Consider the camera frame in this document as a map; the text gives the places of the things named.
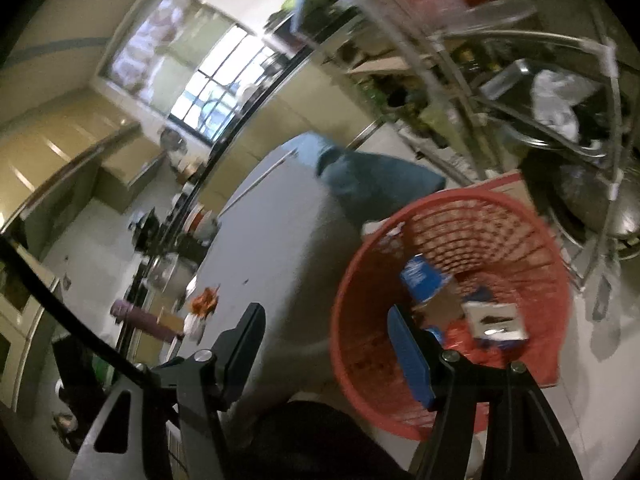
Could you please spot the beige wall cabinet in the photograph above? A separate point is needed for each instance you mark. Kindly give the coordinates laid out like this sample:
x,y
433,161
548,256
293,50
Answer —
x,y
60,145

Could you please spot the beige counter cabinet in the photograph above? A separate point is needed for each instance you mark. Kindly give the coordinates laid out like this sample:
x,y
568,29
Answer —
x,y
310,105

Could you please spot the orange snack wrapper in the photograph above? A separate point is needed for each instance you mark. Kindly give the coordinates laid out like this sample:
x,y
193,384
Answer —
x,y
206,301

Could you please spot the white plastic bag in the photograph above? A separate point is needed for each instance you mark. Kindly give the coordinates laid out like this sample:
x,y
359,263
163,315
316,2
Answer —
x,y
555,100

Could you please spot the white tissue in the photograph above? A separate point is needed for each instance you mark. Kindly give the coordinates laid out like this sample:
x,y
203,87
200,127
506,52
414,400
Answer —
x,y
194,325

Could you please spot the purple thermos bottle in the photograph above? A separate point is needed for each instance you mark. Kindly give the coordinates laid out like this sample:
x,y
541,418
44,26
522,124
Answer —
x,y
145,321

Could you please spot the printed window blind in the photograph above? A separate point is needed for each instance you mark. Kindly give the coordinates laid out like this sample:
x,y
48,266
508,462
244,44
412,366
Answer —
x,y
150,40

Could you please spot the hanging metal colander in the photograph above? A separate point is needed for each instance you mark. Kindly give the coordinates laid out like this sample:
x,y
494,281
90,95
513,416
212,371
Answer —
x,y
172,140

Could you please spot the metal kitchen rack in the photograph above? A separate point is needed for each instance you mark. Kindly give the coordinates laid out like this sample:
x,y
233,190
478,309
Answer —
x,y
611,55

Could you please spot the blue snack packet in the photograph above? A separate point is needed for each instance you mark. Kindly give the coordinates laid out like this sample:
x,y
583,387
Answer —
x,y
420,275

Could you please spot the blue table cover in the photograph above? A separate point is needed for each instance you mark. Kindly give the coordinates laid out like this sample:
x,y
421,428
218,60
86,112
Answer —
x,y
375,185

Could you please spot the stack of white bowls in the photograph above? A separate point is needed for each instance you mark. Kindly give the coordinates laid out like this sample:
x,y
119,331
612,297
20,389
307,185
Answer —
x,y
202,220

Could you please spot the barred kitchen window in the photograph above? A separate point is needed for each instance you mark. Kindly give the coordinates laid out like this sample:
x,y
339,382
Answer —
x,y
210,95

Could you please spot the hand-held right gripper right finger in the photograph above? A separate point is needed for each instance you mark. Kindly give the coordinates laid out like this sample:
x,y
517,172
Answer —
x,y
407,355

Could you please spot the thin white stick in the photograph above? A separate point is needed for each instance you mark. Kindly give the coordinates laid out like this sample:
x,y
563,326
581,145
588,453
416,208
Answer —
x,y
255,182

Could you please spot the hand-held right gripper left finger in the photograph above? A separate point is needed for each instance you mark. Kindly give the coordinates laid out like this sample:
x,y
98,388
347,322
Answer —
x,y
245,345

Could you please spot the black wok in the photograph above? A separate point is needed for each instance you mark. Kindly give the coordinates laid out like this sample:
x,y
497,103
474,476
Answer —
x,y
145,225

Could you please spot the red plastic bag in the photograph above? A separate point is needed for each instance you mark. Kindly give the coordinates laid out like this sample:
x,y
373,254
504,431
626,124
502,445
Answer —
x,y
460,337

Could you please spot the black chopstick holder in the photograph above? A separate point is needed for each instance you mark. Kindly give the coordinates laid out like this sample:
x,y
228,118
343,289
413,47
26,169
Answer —
x,y
189,247

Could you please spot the green plastic basket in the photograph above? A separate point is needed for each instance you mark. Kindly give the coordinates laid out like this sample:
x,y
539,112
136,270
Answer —
x,y
99,367

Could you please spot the red plastic mesh basket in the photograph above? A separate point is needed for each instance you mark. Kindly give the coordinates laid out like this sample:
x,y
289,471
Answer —
x,y
360,360

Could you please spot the white flat packet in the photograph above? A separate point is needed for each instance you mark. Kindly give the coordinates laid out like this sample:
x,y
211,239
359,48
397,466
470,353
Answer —
x,y
492,320

